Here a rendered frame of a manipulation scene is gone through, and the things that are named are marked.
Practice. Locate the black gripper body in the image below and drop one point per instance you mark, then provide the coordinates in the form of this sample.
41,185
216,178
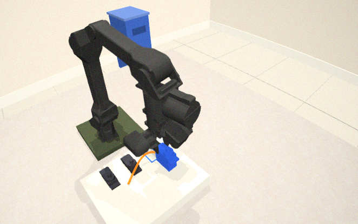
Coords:
139,144

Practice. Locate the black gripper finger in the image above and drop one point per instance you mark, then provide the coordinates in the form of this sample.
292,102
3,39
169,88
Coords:
165,142
155,147

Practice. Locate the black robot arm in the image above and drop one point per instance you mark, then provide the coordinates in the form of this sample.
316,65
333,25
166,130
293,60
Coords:
149,67

